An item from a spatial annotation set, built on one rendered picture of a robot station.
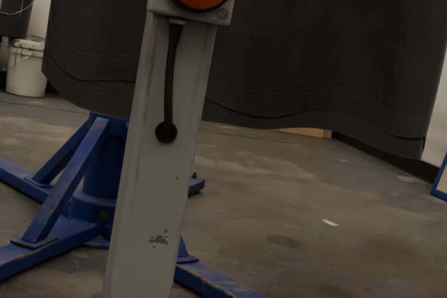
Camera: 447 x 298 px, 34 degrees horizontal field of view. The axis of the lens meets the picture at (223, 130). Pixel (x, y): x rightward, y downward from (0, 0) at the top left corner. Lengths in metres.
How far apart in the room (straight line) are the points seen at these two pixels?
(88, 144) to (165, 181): 1.53
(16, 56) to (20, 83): 0.18
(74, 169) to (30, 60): 3.12
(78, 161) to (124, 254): 1.49
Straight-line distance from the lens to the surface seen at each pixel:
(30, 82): 5.04
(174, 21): 0.43
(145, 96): 0.44
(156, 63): 0.44
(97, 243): 2.03
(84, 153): 1.96
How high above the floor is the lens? 0.62
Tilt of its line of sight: 7 degrees down
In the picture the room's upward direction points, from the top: 10 degrees clockwise
